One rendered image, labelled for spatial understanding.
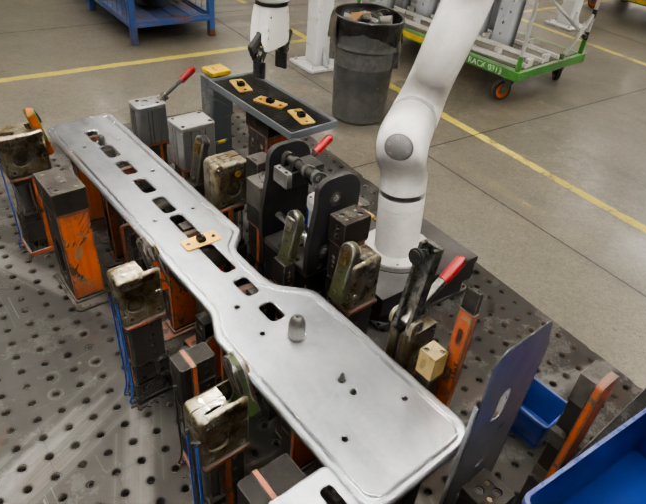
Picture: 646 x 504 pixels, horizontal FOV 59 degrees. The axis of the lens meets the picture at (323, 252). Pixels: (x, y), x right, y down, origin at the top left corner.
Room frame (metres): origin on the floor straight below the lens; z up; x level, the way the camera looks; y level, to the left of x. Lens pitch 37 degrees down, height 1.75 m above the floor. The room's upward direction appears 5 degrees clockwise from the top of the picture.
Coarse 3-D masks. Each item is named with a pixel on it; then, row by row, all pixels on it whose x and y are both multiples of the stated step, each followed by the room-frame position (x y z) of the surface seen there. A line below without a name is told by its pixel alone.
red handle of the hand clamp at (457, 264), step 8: (456, 256) 0.82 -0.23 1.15; (456, 264) 0.80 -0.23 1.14; (464, 264) 0.80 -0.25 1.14; (448, 272) 0.79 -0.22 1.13; (456, 272) 0.79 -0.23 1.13; (440, 280) 0.78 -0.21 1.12; (448, 280) 0.78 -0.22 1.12; (432, 288) 0.77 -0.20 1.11; (440, 288) 0.77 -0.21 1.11; (432, 296) 0.76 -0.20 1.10; (408, 312) 0.74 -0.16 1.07
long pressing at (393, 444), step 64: (64, 128) 1.44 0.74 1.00; (128, 192) 1.14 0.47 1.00; (192, 192) 1.17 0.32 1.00; (192, 256) 0.93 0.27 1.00; (256, 320) 0.76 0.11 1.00; (320, 320) 0.77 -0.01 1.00; (256, 384) 0.62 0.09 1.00; (320, 384) 0.62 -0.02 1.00; (384, 384) 0.64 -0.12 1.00; (320, 448) 0.51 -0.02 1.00; (384, 448) 0.51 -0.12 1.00; (448, 448) 0.53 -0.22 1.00
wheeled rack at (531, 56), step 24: (360, 0) 5.79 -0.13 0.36; (552, 0) 5.33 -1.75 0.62; (600, 0) 5.07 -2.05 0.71; (408, 24) 5.43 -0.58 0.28; (480, 48) 4.82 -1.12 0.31; (504, 48) 4.94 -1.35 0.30; (528, 48) 5.04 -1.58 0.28; (552, 48) 5.12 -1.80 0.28; (504, 72) 4.50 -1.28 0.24; (528, 72) 4.51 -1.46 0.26; (552, 72) 5.17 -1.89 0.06; (504, 96) 4.56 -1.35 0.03
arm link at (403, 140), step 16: (400, 112) 1.22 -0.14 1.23; (416, 112) 1.23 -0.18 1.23; (432, 112) 1.28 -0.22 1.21; (384, 128) 1.19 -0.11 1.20; (400, 128) 1.18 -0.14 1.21; (416, 128) 1.18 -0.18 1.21; (432, 128) 1.24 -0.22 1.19; (384, 144) 1.18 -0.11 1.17; (400, 144) 1.16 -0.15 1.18; (416, 144) 1.16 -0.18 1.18; (384, 160) 1.19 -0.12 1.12; (400, 160) 1.17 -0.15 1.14; (416, 160) 1.17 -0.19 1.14; (384, 176) 1.24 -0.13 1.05; (400, 176) 1.21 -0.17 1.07; (416, 176) 1.21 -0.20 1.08; (384, 192) 1.25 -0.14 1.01; (400, 192) 1.22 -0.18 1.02; (416, 192) 1.23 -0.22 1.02
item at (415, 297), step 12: (420, 252) 0.72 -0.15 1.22; (432, 252) 0.73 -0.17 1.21; (420, 264) 0.71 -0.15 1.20; (432, 264) 0.73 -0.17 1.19; (408, 276) 0.75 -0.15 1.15; (420, 276) 0.74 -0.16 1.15; (432, 276) 0.73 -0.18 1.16; (408, 288) 0.74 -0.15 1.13; (420, 288) 0.72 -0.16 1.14; (408, 300) 0.74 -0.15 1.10; (420, 300) 0.72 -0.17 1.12; (396, 312) 0.74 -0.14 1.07; (420, 312) 0.73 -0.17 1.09; (396, 324) 0.73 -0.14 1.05; (408, 324) 0.71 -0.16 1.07
